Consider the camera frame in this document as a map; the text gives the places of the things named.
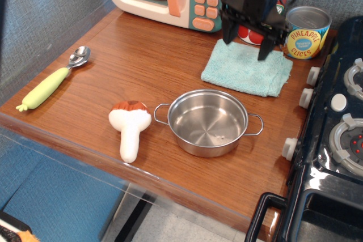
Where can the grey stove knob top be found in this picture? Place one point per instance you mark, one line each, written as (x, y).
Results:
(313, 75)

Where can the grey stove knob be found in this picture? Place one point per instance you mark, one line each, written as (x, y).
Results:
(305, 98)
(313, 75)
(289, 148)

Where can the black toy stove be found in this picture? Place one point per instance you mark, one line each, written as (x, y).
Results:
(324, 197)

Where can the light blue cloth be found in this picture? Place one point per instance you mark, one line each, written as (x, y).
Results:
(236, 66)

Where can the steel pot with handles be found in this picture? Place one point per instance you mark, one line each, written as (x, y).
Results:
(208, 123)

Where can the pineapple slices can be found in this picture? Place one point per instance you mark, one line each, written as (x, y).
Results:
(308, 31)

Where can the plush mushroom toy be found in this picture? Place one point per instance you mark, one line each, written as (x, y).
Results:
(130, 118)

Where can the grey stove knob middle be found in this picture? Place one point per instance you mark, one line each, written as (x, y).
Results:
(305, 98)

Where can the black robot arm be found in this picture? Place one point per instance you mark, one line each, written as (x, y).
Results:
(260, 16)

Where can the tomato sauce can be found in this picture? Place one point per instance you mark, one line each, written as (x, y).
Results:
(252, 37)

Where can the spoon with green handle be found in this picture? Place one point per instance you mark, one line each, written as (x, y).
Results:
(48, 86)

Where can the orange fuzzy object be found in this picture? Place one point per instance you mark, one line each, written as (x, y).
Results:
(26, 236)

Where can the grey stove knob bottom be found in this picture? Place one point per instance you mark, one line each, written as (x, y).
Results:
(289, 148)

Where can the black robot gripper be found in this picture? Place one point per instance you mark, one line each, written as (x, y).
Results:
(260, 16)

